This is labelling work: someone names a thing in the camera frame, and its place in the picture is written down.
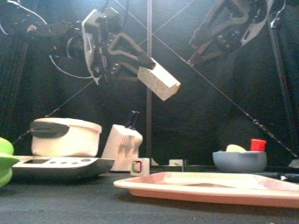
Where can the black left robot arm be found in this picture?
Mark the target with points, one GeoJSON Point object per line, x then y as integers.
{"type": "Point", "coordinates": [50, 29]}

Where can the white toy knife block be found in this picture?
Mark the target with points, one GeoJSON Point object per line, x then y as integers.
{"type": "Point", "coordinates": [120, 145]}

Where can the small white printed cube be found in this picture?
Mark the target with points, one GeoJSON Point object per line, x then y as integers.
{"type": "Point", "coordinates": [141, 167]}

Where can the pale yellow toy food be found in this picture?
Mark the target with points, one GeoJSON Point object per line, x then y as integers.
{"type": "Point", "coordinates": [235, 148]}

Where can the red toy food piece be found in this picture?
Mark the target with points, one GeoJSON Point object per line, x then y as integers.
{"type": "Point", "coordinates": [257, 145]}

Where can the grey white toy scale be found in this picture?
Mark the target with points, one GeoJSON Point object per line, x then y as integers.
{"type": "Point", "coordinates": [57, 168]}

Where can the blue-grey bowl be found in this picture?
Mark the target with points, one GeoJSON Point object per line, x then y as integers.
{"type": "Point", "coordinates": [239, 162]}

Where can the green plastic toy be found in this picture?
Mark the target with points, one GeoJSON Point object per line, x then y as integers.
{"type": "Point", "coordinates": [4, 163]}

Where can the pink plastic tray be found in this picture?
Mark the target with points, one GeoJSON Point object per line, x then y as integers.
{"type": "Point", "coordinates": [201, 191]}

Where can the black object white spot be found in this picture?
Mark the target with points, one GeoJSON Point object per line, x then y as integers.
{"type": "Point", "coordinates": [285, 177]}

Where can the upright metal frame post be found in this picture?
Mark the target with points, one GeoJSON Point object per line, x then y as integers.
{"type": "Point", "coordinates": [148, 125]}

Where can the slanted black frame post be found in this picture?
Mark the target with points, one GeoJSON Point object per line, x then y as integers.
{"type": "Point", "coordinates": [285, 96]}

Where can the small white frame bracket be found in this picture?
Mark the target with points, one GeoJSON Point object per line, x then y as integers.
{"type": "Point", "coordinates": [176, 162]}

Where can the white corner bracket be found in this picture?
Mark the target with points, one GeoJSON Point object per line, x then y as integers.
{"type": "Point", "coordinates": [293, 163]}

